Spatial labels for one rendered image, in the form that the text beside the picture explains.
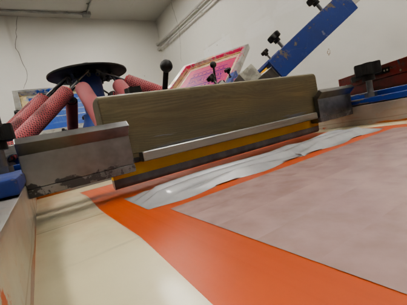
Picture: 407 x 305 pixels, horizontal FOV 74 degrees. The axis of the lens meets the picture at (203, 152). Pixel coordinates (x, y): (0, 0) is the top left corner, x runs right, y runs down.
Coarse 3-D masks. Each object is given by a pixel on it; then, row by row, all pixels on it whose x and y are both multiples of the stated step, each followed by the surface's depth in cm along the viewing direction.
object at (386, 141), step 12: (324, 132) 49; (384, 132) 35; (396, 132) 33; (276, 144) 46; (288, 144) 42; (348, 144) 31; (360, 144) 30; (372, 144) 28; (384, 144) 27; (396, 144) 26; (240, 156) 40; (252, 156) 37
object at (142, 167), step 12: (264, 132) 40; (276, 132) 42; (288, 132) 43; (216, 144) 36; (228, 144) 37; (240, 144) 38; (168, 156) 32; (180, 156) 33; (192, 156) 34; (144, 168) 31; (156, 168) 31
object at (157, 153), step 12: (288, 120) 40; (300, 120) 41; (228, 132) 35; (240, 132) 35; (252, 132) 36; (180, 144) 31; (192, 144) 31; (204, 144) 32; (144, 156) 28; (156, 156) 29
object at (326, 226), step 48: (96, 192) 34; (240, 192) 20; (288, 192) 18; (336, 192) 16; (384, 192) 14; (144, 240) 14; (192, 240) 13; (240, 240) 12; (288, 240) 11; (336, 240) 10; (384, 240) 10; (240, 288) 9; (288, 288) 8; (336, 288) 8; (384, 288) 7
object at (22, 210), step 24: (336, 120) 52; (360, 120) 49; (384, 120) 45; (24, 192) 20; (0, 216) 10; (24, 216) 15; (0, 240) 7; (24, 240) 12; (0, 264) 7; (24, 264) 10; (0, 288) 6; (24, 288) 9
